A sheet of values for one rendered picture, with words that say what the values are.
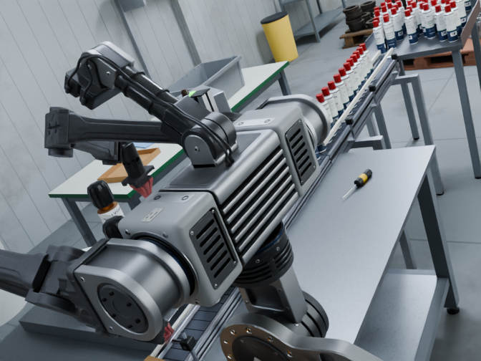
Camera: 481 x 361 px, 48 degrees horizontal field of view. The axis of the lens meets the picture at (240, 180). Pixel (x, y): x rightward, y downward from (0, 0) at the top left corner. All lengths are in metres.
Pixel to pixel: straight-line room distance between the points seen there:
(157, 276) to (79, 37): 4.92
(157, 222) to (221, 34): 6.40
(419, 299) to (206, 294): 1.76
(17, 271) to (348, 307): 0.92
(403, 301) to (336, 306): 0.92
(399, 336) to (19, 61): 3.96
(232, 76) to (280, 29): 3.53
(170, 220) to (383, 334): 1.70
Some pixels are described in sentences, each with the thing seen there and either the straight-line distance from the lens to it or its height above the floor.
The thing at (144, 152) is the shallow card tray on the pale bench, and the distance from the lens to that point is 3.46.
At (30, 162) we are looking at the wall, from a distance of 5.13.
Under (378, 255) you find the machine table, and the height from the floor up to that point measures 0.83.
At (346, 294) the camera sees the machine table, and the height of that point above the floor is 0.83.
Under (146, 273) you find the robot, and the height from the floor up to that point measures 1.49.
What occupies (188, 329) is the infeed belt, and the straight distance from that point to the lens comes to 1.66.
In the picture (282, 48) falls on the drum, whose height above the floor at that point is 0.21.
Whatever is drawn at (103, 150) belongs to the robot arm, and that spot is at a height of 1.44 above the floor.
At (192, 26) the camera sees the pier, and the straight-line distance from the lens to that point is 6.57.
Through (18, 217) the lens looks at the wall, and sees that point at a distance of 5.07.
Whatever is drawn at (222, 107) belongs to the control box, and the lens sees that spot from 1.50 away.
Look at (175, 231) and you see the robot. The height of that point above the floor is 1.52.
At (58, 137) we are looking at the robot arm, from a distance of 1.21.
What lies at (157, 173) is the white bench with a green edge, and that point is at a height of 0.78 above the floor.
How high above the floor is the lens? 1.85
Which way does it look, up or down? 24 degrees down
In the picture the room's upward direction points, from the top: 21 degrees counter-clockwise
